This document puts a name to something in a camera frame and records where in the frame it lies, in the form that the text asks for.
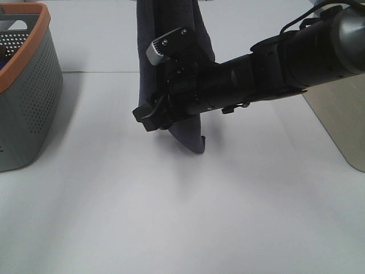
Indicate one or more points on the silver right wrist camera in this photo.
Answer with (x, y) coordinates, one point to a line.
(166, 46)

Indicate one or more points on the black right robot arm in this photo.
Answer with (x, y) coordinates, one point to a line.
(324, 49)

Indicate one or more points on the grey basket with orange rim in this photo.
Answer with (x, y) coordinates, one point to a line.
(31, 83)

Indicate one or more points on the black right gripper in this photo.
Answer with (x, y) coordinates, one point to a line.
(176, 82)

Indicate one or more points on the beige basket with grey rim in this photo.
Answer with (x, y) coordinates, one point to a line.
(339, 105)

